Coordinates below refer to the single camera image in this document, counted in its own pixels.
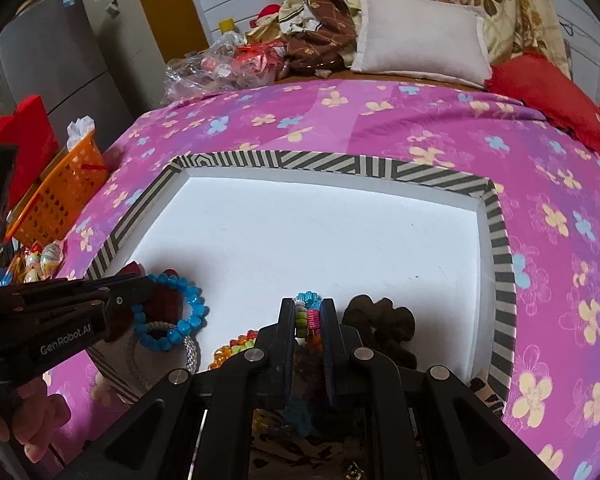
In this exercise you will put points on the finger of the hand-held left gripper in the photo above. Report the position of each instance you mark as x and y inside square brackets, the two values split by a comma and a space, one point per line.
[80, 290]
[120, 317]

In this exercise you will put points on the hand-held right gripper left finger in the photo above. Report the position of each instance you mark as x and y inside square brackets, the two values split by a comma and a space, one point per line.
[282, 340]

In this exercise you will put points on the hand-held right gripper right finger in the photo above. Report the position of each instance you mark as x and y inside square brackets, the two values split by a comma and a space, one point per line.
[332, 340]

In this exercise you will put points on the red scrunchie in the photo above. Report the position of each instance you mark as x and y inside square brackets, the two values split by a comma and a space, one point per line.
[157, 306]

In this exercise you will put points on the brown scrunchie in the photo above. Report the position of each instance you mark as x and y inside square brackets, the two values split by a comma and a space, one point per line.
[380, 322]

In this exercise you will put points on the striped shallow box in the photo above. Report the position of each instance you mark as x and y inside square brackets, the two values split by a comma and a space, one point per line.
[305, 235]

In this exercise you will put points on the person's left hand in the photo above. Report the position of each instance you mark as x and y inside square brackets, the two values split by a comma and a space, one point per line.
[45, 410]

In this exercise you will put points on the pile of wrapped candies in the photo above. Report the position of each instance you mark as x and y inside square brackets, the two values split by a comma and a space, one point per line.
[42, 260]

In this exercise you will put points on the blue foil packet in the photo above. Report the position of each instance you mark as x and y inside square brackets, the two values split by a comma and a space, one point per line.
[4, 276]

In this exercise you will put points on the orange plastic basket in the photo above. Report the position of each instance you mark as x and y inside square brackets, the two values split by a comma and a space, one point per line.
[55, 200]

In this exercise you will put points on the white plastic bag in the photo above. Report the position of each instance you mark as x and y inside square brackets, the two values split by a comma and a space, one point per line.
[80, 130]

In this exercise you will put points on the grey refrigerator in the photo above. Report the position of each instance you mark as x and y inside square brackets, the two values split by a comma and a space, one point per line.
[55, 60]

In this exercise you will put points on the pink floral blanket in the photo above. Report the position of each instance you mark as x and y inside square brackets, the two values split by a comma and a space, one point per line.
[555, 270]

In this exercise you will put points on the clear plastic bag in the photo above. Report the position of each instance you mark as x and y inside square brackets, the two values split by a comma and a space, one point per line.
[205, 70]

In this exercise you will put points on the red wrapped packet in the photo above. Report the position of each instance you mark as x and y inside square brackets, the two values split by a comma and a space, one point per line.
[257, 60]

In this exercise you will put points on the plastic bottle with yellow cap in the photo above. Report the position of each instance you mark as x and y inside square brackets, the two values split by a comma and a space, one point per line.
[227, 27]

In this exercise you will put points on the brown patterned quilt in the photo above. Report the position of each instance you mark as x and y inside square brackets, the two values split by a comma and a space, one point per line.
[325, 25]

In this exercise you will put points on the white pillow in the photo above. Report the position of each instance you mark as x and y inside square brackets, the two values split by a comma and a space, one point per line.
[420, 35]

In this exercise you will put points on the red cushion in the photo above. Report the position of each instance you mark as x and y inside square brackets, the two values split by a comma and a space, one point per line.
[540, 90]

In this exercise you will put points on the red and white plush toy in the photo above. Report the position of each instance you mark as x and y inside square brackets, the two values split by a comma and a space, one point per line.
[267, 12]

